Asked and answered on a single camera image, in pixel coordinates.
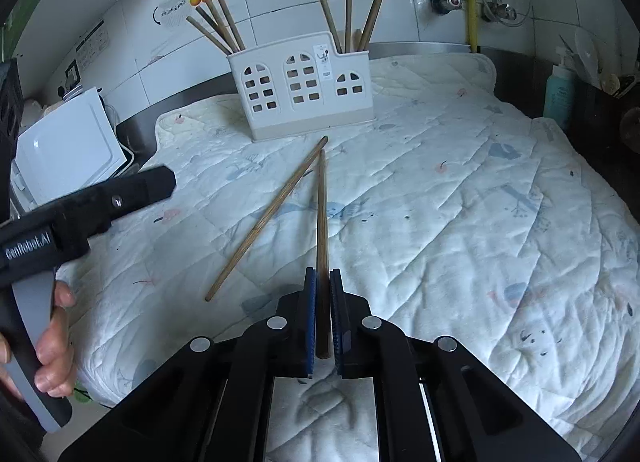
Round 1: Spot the left hand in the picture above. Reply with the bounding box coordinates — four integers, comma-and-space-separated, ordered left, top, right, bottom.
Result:
35, 281, 77, 399

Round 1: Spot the white utensil holder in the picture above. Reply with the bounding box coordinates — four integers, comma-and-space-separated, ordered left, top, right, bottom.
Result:
228, 32, 374, 141

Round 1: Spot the white quilted mat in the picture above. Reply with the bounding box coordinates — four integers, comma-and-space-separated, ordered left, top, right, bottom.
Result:
60, 54, 639, 461

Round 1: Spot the wooden chopstick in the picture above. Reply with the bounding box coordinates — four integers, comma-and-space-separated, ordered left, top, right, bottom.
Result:
319, 0, 343, 53
205, 136, 329, 301
195, 6, 230, 49
316, 151, 331, 359
204, 0, 239, 53
344, 0, 352, 53
186, 16, 232, 55
218, 0, 246, 52
357, 0, 383, 52

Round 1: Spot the white microwave oven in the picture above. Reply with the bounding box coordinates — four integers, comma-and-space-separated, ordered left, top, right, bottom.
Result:
11, 88, 134, 214

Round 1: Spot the black utensil pot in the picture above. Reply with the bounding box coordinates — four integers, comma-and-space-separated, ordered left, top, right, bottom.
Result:
565, 75, 639, 153

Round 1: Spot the teal soap bottle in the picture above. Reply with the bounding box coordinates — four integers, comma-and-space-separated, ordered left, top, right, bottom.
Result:
544, 47, 576, 130

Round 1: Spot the white rice spoon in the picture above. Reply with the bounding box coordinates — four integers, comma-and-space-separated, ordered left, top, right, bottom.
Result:
574, 27, 600, 88

